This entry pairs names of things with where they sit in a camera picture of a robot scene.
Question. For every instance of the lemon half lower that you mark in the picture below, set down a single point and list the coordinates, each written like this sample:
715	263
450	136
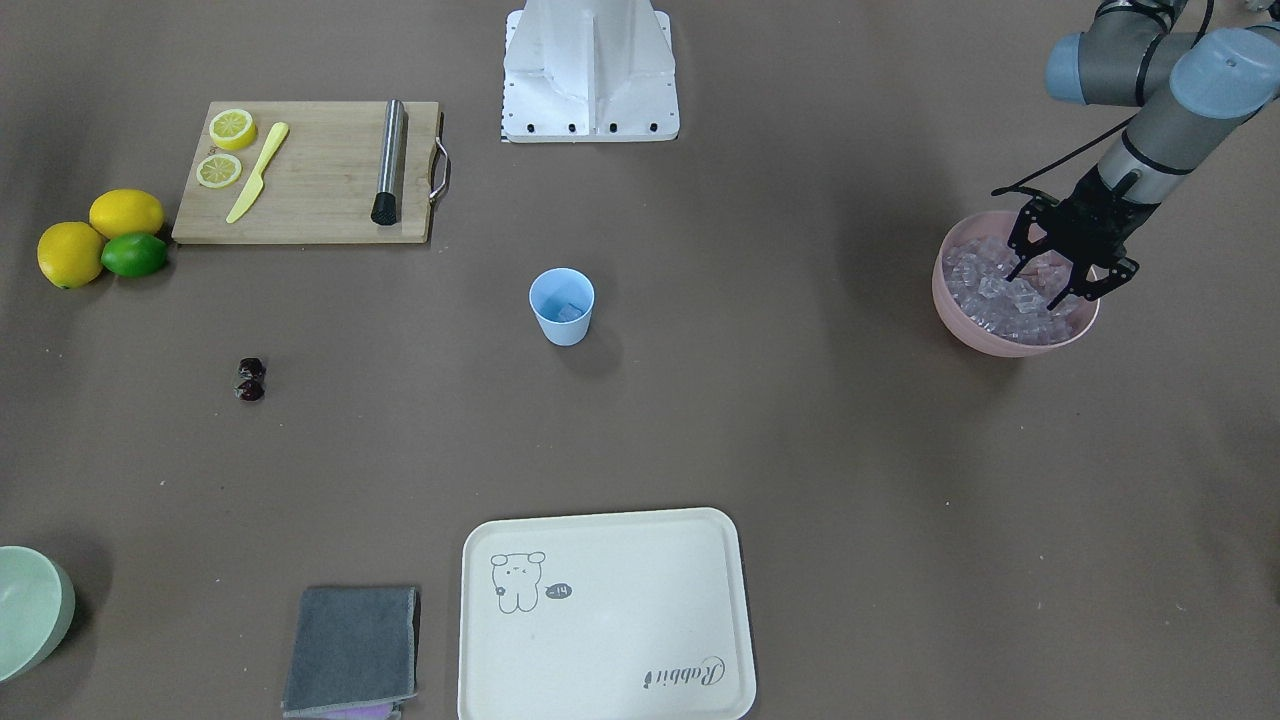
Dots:
219	170

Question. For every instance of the dark red cherry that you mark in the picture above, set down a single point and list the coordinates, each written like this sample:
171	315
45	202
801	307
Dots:
249	390
251	369

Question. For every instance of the yellow lemon outer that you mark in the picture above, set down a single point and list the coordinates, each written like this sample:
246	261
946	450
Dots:
69	254

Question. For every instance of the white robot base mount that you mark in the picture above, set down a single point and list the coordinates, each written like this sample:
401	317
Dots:
589	72

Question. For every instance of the pink bowl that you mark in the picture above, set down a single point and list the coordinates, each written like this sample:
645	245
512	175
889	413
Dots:
981	224

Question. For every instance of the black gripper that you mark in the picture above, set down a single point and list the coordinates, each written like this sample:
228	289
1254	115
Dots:
1098	211

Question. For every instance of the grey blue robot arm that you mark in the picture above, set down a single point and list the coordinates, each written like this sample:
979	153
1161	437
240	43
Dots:
1189	91

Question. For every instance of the steel muddler black tip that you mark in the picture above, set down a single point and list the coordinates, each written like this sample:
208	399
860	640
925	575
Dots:
386	206

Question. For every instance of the wooden cutting board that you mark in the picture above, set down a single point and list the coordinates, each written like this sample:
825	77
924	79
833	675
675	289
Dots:
321	184

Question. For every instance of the cream rabbit tray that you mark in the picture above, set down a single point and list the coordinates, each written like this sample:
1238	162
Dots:
624	615

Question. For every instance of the clear ice cube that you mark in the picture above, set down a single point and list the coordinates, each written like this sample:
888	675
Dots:
569	313

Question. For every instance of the yellow lemon near board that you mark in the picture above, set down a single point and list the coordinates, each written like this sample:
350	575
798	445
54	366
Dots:
124	211

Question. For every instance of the grey folded cloth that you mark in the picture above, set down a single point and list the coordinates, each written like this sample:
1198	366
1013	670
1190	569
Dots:
354	653

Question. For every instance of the green lime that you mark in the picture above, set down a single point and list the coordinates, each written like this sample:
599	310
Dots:
134	254

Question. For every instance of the light blue cup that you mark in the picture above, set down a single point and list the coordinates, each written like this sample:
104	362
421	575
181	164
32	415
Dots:
562	300

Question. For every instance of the mint green bowl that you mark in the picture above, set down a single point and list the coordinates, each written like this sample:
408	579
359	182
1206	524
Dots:
37	604

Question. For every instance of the lemon half upper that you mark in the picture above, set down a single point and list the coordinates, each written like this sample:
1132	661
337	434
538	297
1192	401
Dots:
232	129

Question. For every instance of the yellow plastic knife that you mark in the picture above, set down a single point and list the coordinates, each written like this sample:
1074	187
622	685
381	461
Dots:
255	183

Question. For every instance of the lemon half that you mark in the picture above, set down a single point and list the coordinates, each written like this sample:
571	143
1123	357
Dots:
232	129
219	170

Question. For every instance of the pile of clear ice cubes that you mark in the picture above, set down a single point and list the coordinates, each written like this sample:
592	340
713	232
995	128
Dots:
974	272

